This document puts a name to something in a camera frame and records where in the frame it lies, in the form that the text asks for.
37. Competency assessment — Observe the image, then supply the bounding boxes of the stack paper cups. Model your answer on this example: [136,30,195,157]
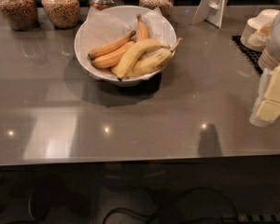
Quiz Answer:
[240,9,278,52]
[258,47,280,70]

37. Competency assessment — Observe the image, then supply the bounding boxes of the leftmost grain-filled glass jar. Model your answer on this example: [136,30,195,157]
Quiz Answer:
[0,0,38,31]

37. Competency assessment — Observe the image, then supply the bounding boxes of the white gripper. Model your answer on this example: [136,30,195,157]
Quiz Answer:
[249,65,280,127]

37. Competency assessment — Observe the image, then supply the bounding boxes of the orange-yellow banana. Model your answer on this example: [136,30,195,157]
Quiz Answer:
[88,30,136,60]
[91,40,134,69]

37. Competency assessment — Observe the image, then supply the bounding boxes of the white paper bowl liner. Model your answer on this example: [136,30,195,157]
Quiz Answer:
[79,6,175,82]

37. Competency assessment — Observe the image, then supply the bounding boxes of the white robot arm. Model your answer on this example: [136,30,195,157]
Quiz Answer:
[249,11,280,127]

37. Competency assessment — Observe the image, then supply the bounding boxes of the lower stack paper cups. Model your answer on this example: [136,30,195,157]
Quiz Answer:
[258,47,280,70]

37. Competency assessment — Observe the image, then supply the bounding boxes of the white sign stand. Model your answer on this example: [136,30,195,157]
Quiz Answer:
[191,0,229,28]

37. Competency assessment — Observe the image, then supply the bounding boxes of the black cable on floor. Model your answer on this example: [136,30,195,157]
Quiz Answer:
[102,187,241,224]

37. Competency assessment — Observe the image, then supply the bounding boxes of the white ceramic bowl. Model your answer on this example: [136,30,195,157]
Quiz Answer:
[73,5,177,88]

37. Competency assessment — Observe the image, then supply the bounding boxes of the large front yellow banana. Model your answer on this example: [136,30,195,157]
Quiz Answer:
[111,38,170,81]

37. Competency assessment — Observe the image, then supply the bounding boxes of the black power strip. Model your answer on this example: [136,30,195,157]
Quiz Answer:
[220,214,280,224]

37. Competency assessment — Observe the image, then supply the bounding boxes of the lower orange-yellow banana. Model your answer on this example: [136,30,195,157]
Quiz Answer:
[91,40,134,69]

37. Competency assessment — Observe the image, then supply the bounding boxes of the yellow banana back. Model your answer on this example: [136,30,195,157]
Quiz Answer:
[136,14,148,41]

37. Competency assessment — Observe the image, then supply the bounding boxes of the upper stack paper cups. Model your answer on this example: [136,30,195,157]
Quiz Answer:
[240,9,278,52]

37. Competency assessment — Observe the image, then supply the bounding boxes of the black rubber mat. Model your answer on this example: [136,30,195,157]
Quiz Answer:
[231,35,262,75]

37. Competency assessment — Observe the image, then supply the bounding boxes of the spotted yellow banana right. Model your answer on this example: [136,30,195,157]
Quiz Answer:
[140,38,181,73]

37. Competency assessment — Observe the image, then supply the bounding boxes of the upper orange-yellow banana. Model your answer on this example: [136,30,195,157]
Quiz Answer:
[88,30,136,60]

